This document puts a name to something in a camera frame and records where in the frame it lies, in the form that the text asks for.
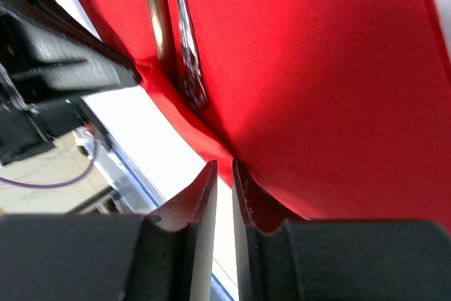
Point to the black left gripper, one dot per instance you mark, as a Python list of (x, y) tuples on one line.
[(47, 66)]

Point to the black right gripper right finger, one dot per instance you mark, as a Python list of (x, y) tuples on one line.
[(281, 256)]

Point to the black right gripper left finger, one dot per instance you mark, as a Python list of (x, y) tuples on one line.
[(164, 255)]

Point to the copper knife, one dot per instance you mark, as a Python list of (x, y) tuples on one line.
[(163, 37)]

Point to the silver ornate spoon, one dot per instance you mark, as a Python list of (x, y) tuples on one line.
[(193, 80)]

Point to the red paper napkin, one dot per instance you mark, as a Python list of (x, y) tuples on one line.
[(339, 108)]

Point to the aluminium front rail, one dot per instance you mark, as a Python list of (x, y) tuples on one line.
[(146, 177)]

